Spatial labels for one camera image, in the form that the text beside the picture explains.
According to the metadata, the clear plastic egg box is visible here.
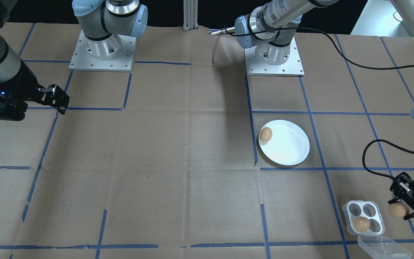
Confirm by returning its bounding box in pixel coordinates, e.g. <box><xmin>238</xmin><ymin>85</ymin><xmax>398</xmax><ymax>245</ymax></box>
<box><xmin>342</xmin><ymin>200</ymin><xmax>413</xmax><ymax>259</ymax></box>

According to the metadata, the white round plate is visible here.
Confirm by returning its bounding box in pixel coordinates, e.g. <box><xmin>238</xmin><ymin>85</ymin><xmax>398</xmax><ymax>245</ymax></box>
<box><xmin>258</xmin><ymin>120</ymin><xmax>310</xmax><ymax>166</ymax></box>

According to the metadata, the aluminium frame bar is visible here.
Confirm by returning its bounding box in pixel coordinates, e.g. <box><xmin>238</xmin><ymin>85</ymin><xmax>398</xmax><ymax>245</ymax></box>
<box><xmin>183</xmin><ymin>0</ymin><xmax>199</xmax><ymax>32</ymax></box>

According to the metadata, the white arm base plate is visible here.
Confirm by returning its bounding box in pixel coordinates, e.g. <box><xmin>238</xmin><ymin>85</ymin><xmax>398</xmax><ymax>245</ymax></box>
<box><xmin>245</xmin><ymin>36</ymin><xmax>305</xmax><ymax>77</ymax></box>
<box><xmin>69</xmin><ymin>31</ymin><xmax>137</xmax><ymax>72</ymax></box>

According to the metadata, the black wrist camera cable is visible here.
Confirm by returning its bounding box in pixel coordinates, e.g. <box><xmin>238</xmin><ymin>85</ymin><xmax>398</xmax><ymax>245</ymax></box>
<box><xmin>209</xmin><ymin>25</ymin><xmax>414</xmax><ymax>178</ymax></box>

